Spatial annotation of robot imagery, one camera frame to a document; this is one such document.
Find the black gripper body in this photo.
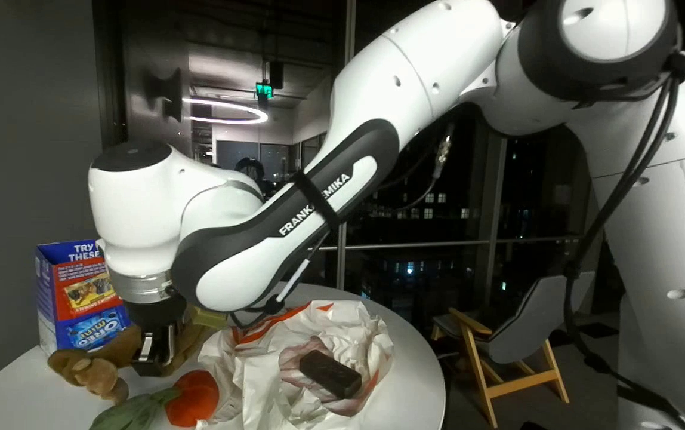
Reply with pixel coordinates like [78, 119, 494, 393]
[126, 293, 187, 378]

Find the blue snack variety box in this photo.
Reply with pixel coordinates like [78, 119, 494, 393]
[36, 239, 130, 350]

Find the brown plush toy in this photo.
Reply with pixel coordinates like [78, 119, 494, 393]
[49, 325, 211, 404]

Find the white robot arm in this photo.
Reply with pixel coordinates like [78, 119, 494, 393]
[88, 0, 685, 424]

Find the orange plush flower toy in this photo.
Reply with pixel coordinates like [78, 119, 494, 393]
[88, 370, 221, 430]

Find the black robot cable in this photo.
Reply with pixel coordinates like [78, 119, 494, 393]
[558, 51, 685, 430]

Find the wooden folding chair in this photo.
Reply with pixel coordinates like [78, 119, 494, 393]
[433, 309, 570, 414]

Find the dark grey rectangular block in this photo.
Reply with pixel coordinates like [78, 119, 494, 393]
[298, 350, 364, 399]

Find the white orange plastic bag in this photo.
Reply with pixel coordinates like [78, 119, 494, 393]
[197, 301, 395, 430]

